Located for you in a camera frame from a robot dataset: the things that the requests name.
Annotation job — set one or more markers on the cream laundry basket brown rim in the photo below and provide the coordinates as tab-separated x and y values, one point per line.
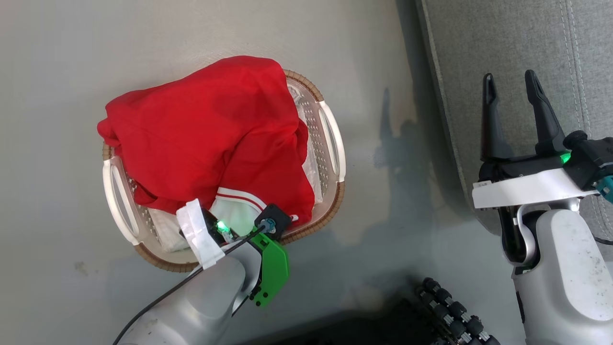
331	139

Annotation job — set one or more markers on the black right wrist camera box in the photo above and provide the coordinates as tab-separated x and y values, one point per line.
591	158

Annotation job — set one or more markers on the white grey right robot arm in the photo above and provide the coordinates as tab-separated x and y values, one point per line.
570	278

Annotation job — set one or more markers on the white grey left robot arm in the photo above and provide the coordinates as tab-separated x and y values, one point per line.
201	306

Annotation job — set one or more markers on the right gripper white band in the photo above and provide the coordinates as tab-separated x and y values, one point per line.
527	187

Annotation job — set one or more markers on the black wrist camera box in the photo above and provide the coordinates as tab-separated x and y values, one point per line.
279	214
591	158

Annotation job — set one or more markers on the red sports garment white stripes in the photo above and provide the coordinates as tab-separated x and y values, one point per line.
201	129

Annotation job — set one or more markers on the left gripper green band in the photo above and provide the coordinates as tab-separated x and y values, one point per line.
275	268

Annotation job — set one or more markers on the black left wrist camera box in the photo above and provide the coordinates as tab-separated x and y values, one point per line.
279	214

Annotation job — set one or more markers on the white cloth in basket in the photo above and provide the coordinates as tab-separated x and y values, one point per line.
165	234

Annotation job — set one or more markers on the grey fabric sofa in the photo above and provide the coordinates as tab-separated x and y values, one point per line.
503	38

